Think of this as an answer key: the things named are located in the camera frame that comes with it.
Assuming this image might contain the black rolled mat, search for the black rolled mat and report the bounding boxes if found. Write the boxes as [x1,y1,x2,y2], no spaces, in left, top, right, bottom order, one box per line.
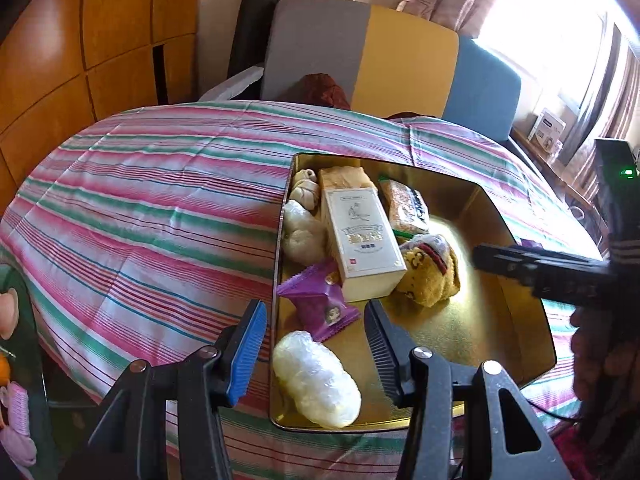
[227,0,286,78]

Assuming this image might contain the large white bun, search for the large white bun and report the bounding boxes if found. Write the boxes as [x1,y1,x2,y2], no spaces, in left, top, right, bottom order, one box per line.
[272,330,362,429]

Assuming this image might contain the window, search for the window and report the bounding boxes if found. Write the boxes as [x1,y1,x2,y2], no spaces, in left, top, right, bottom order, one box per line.
[477,0,616,106]

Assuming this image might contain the grey yellow blue headboard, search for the grey yellow blue headboard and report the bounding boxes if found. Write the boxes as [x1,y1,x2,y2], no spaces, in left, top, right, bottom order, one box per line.
[260,0,523,133]

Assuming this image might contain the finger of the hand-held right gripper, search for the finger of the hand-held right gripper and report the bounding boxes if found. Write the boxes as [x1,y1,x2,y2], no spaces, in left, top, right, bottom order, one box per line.
[472,242,618,306]

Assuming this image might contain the white boxes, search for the white boxes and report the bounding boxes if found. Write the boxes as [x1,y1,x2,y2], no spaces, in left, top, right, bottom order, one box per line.
[525,107,568,153]

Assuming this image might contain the white carton box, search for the white carton box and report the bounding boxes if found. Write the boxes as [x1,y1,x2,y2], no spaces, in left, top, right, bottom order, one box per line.
[320,187,408,303]

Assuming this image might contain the peach round object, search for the peach round object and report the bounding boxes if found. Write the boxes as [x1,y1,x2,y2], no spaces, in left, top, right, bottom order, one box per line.
[0,290,20,341]

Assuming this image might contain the person's right forearm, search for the person's right forearm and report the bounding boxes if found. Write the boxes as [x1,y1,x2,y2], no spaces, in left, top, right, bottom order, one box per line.
[580,360,640,461]

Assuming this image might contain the striped bed sheet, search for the striped bed sheet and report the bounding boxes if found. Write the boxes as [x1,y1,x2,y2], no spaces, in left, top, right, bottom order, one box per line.
[0,100,606,480]

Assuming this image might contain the yellow plush toy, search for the yellow plush toy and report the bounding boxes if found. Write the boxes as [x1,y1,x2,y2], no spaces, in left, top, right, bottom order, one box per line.
[397,232,462,308]

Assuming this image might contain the gold metal tray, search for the gold metal tray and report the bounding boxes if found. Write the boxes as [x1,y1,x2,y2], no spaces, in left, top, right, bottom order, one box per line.
[269,152,558,433]

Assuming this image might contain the pink ribbed object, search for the pink ribbed object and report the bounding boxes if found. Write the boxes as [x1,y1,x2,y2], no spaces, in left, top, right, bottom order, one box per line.
[10,382,32,436]

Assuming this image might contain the person's red clothing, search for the person's red clothing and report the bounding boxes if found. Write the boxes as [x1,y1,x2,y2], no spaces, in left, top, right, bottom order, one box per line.
[550,420,640,480]

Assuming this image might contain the orange green snack packet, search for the orange green snack packet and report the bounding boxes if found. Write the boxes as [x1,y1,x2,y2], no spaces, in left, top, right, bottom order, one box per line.
[377,174,431,238]

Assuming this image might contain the beige wrapped pastry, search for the beige wrapped pastry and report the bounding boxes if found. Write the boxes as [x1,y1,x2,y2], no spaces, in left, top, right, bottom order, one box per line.
[291,168,321,211]

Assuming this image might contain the black cable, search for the black cable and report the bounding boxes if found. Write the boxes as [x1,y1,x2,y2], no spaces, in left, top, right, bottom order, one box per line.
[520,385,583,421]

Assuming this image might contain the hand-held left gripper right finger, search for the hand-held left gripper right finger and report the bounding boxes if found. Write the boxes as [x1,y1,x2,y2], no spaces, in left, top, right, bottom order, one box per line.
[364,299,571,480]

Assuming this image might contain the dark glass side table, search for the dark glass side table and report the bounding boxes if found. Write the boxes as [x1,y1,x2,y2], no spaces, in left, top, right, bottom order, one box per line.
[0,260,58,480]

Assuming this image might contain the wooden wardrobe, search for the wooden wardrobe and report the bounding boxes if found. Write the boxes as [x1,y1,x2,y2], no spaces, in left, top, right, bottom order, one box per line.
[0,0,203,211]

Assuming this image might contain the wooden side desk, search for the wooden side desk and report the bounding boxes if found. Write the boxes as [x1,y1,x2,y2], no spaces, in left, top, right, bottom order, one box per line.
[510,127,608,241]

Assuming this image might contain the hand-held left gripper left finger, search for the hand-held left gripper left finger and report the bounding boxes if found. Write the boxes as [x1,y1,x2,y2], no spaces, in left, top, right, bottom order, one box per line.
[87,299,268,480]

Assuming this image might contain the person's right hand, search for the person's right hand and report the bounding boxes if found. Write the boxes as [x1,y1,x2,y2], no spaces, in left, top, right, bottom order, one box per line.
[570,305,640,406]

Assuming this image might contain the dark red cloth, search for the dark red cloth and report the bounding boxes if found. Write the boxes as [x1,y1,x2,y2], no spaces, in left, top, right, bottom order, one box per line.
[277,74,351,110]

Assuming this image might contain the purple snack packet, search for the purple snack packet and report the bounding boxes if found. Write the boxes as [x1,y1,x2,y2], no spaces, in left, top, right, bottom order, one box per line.
[277,259,362,343]

